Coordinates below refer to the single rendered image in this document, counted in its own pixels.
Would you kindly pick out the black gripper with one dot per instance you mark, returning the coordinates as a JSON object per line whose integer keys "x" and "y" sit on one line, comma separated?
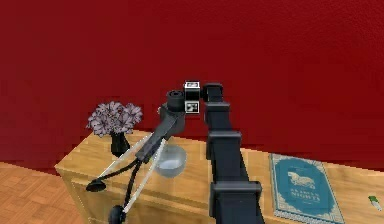
{"x": 169, "y": 124}

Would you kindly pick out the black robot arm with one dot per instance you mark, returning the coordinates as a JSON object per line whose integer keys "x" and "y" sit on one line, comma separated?
{"x": 226, "y": 156}

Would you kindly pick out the clear glass bowl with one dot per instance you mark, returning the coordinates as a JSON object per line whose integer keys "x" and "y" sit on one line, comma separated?
{"x": 170, "y": 161}

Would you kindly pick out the black vase with purple flowers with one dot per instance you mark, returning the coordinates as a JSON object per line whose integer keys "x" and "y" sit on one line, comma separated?
{"x": 115, "y": 121}

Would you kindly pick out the light wooden cabinet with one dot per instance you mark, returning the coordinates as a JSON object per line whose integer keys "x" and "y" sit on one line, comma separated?
{"x": 186, "y": 186}

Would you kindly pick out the teal book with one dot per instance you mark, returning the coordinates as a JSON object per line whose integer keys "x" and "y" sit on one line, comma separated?
{"x": 301, "y": 190}

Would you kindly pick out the small green and white object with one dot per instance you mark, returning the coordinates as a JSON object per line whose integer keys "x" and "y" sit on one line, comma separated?
{"x": 375, "y": 202}

